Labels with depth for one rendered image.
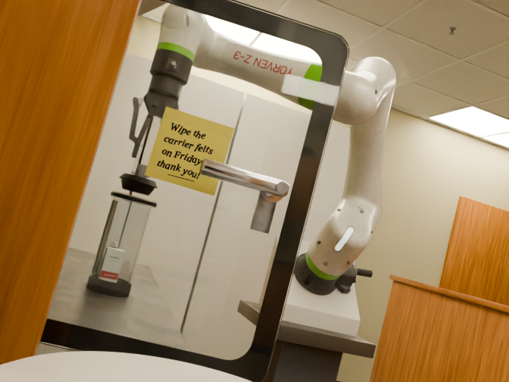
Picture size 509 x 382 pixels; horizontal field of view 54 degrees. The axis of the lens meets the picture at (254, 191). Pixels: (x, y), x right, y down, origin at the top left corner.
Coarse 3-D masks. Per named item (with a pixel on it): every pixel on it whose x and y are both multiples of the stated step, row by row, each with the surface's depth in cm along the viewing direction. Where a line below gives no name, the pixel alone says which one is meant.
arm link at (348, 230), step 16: (336, 208) 145; (352, 208) 141; (336, 224) 135; (352, 224) 136; (368, 224) 139; (320, 240) 140; (336, 240) 135; (352, 240) 133; (368, 240) 136; (320, 256) 140; (336, 256) 137; (352, 256) 137; (320, 272) 143; (336, 272) 142
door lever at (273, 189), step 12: (204, 168) 48; (216, 168) 48; (228, 168) 48; (240, 168) 48; (228, 180) 48; (240, 180) 48; (252, 180) 48; (264, 180) 48; (276, 180) 49; (264, 192) 49; (276, 192) 49; (288, 192) 49
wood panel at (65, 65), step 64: (0, 0) 42; (64, 0) 44; (128, 0) 45; (0, 64) 42; (64, 64) 43; (0, 128) 42; (64, 128) 43; (0, 192) 42; (64, 192) 43; (0, 256) 42; (64, 256) 45; (0, 320) 42
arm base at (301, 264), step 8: (304, 256) 149; (296, 264) 150; (304, 264) 147; (352, 264) 153; (296, 272) 149; (304, 272) 147; (312, 272) 145; (352, 272) 151; (360, 272) 155; (368, 272) 156; (304, 280) 148; (312, 280) 146; (320, 280) 145; (328, 280) 145; (336, 280) 150; (344, 280) 150; (352, 280) 150; (304, 288) 147; (312, 288) 146; (320, 288) 146; (328, 288) 147; (344, 288) 150
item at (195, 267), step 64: (192, 0) 53; (128, 64) 52; (192, 64) 53; (256, 64) 54; (320, 64) 55; (128, 128) 52; (256, 128) 54; (320, 128) 55; (128, 192) 51; (192, 192) 52; (256, 192) 53; (128, 256) 51; (192, 256) 52; (256, 256) 53; (64, 320) 50; (128, 320) 51; (192, 320) 52; (256, 320) 53
